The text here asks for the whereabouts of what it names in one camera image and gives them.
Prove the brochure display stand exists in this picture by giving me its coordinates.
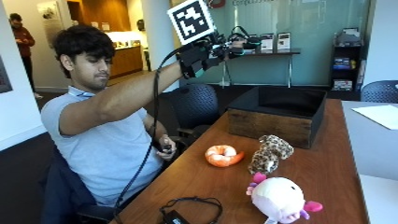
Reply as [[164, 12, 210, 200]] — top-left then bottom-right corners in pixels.
[[258, 33, 274, 52], [276, 32, 293, 51]]

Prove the narrow console table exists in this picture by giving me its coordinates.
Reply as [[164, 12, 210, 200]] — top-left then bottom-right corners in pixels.
[[218, 48, 302, 89]]

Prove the white marker cube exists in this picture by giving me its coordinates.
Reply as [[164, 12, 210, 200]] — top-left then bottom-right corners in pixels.
[[167, 0, 218, 46]]

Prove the black mesh chair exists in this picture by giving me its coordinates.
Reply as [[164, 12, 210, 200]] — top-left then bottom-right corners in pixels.
[[163, 83, 221, 147]]

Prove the wooden reception counter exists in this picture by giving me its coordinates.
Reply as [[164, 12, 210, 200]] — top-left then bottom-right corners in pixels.
[[108, 45, 144, 79]]

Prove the wooden box with black lining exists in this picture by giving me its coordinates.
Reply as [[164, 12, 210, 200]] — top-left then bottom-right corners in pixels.
[[226, 86, 329, 150]]

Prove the black shelf with brochures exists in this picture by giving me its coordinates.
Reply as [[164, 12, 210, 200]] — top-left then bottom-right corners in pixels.
[[329, 27, 368, 93]]

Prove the leopard print plush toy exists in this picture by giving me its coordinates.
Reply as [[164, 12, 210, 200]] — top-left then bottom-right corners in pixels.
[[246, 134, 296, 175]]

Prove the orange shrimp plush toy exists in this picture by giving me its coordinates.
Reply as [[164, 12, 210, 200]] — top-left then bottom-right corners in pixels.
[[204, 145, 246, 169]]

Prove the grey mesh chair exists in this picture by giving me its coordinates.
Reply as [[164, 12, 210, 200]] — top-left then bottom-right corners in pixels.
[[360, 79, 398, 105]]

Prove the white paper sheet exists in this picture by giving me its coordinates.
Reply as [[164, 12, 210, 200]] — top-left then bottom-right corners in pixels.
[[350, 104, 398, 131]]

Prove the the person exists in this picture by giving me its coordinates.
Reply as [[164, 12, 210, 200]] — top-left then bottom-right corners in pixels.
[[40, 24, 184, 208]]

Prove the white pink axolotl plush toy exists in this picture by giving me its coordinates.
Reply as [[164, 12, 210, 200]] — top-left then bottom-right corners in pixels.
[[245, 172, 325, 224]]

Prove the dark blue office chair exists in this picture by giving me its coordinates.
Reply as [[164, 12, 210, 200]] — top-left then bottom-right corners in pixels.
[[40, 146, 123, 224]]

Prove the black glove cable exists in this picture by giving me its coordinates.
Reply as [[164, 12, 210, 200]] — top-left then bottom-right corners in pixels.
[[112, 43, 200, 224]]

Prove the white wall poster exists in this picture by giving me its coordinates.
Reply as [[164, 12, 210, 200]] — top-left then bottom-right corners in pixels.
[[35, 1, 65, 39]]

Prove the dark framed wall picture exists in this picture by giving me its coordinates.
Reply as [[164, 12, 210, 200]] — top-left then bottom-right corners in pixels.
[[0, 55, 13, 94]]

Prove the black power adapter with cable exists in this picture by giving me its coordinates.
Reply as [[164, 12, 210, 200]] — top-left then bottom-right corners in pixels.
[[159, 196, 224, 224]]

